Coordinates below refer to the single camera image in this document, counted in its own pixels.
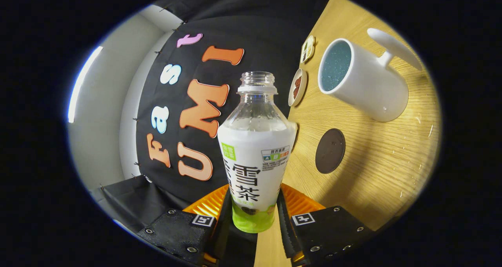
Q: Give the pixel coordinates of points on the white green label juice bottle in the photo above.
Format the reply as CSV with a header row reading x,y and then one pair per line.
x,y
255,161

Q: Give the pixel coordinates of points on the dark brown round coaster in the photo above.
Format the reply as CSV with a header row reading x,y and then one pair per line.
x,y
330,151

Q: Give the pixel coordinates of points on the ceiling light panel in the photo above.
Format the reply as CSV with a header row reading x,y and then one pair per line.
x,y
80,86

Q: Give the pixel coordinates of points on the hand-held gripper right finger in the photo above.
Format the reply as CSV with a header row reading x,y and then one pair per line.
x,y
284,231

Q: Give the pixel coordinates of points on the small white snack tray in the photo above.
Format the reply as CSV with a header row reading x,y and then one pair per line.
x,y
308,49

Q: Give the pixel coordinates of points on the black backdrop cloth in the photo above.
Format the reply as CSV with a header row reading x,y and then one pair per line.
x,y
255,43

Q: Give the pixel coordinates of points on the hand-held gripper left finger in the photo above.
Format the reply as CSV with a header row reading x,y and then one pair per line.
x,y
224,227

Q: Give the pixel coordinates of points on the small plate with red food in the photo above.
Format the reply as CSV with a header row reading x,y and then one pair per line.
x,y
297,87

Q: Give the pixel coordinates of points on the white cup with blue inside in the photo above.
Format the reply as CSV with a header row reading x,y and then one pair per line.
x,y
372,86

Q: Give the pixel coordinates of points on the wooden table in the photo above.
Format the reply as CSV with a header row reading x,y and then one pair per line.
x,y
372,173

